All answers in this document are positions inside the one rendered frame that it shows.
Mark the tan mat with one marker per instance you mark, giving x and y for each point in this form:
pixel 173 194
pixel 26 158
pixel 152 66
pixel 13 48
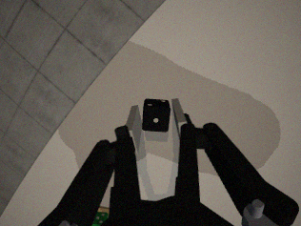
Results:
pixel 104 209

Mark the green die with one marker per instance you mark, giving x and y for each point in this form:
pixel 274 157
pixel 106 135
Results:
pixel 100 218

